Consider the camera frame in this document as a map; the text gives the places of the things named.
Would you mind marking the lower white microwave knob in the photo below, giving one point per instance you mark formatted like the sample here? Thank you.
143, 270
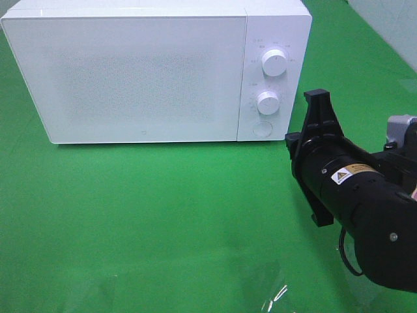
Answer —
268, 103

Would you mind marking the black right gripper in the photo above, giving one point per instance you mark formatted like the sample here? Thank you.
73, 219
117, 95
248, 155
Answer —
321, 162

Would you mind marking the white microwave oven body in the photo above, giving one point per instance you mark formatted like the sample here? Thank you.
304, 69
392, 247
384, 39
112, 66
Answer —
269, 24

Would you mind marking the upper white microwave knob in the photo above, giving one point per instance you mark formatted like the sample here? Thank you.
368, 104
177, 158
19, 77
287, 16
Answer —
274, 62

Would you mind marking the white microwave knob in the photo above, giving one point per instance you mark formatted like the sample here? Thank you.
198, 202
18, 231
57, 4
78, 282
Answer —
268, 103
274, 62

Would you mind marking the round white door release button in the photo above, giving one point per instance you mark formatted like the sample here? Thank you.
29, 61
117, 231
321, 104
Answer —
263, 129

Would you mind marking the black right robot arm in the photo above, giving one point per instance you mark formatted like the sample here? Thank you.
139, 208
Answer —
372, 195

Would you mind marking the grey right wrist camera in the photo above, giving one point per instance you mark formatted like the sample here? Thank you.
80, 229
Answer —
396, 130

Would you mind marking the white microwave door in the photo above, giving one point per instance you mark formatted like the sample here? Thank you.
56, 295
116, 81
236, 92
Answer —
125, 80

